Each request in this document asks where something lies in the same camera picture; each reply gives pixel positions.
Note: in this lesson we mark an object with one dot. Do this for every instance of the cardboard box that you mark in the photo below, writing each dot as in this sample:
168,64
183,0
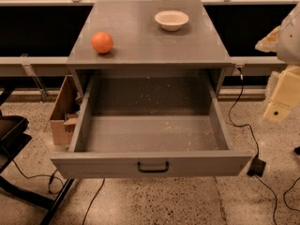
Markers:
65,112

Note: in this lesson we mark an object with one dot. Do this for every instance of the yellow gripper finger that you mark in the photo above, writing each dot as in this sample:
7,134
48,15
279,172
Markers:
269,43
285,96

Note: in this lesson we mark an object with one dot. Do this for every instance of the black drawer handle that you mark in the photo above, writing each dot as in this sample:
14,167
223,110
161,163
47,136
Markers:
142,168

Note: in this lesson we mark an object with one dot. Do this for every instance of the black power adapter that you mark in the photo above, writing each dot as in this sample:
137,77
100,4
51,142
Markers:
257,167

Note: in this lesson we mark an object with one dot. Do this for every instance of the white paper bowl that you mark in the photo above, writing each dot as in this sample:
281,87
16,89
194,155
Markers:
171,20

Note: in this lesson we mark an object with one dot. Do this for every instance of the grey drawer cabinet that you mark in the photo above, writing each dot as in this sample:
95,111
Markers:
140,42

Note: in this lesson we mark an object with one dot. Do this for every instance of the open grey top drawer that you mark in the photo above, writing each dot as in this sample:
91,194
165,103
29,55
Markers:
124,121

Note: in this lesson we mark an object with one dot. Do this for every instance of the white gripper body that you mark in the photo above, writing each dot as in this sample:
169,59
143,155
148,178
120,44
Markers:
291,42

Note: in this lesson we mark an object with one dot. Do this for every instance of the black stand frame left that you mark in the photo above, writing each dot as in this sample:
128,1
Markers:
32,169

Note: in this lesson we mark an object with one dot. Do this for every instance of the orange fruit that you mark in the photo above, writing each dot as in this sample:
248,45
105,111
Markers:
102,42

